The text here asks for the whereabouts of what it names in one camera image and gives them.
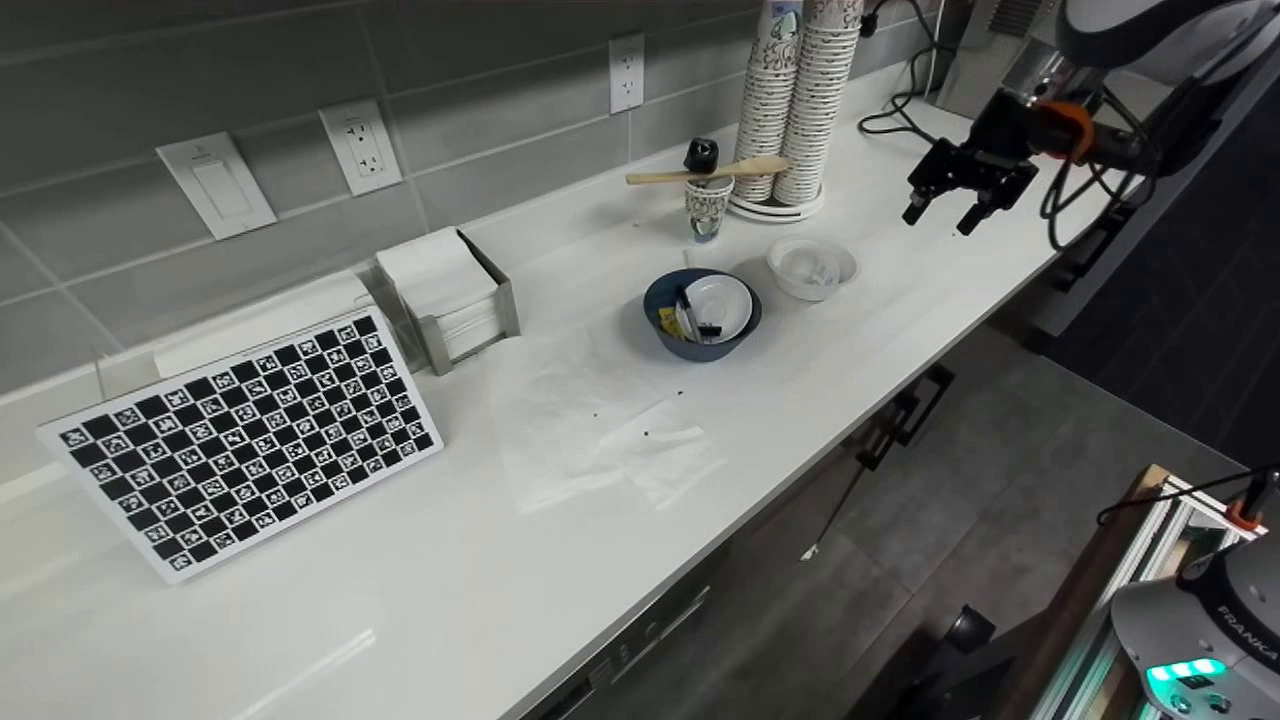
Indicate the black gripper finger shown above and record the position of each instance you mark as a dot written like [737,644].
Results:
[995,194]
[936,178]

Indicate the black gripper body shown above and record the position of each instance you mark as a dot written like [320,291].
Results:
[1004,133]

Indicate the grey robot base with lights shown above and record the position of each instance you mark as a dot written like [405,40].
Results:
[1202,642]

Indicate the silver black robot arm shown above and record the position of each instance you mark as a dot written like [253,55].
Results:
[1146,67]

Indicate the blue bowl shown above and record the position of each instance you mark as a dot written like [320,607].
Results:
[667,332]

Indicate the paper towel roll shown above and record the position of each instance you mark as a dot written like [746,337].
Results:
[824,101]

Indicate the white round cup tray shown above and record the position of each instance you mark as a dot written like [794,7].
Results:
[775,211]

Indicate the wooden stir stick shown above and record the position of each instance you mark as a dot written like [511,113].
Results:
[707,168]

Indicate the small glass jar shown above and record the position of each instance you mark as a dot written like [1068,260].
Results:
[707,211]

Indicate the black round knob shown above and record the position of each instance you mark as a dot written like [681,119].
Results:
[700,156]

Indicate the white round lid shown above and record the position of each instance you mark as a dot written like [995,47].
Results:
[722,307]

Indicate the small black item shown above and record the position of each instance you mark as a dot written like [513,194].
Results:
[710,332]

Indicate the yellow packet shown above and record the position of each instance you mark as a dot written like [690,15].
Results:
[681,321]

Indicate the grey napkin holder with napkins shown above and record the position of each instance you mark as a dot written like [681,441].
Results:
[445,292]

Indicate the black white checkerboard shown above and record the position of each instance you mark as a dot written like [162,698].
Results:
[245,441]

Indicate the white wall outlet near cups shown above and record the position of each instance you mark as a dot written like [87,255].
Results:
[625,68]

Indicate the wooden frame box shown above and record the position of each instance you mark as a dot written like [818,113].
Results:
[1107,584]

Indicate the white duplex wall outlet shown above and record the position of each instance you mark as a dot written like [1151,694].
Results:
[362,147]

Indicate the white wall switch plate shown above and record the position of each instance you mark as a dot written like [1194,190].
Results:
[214,185]

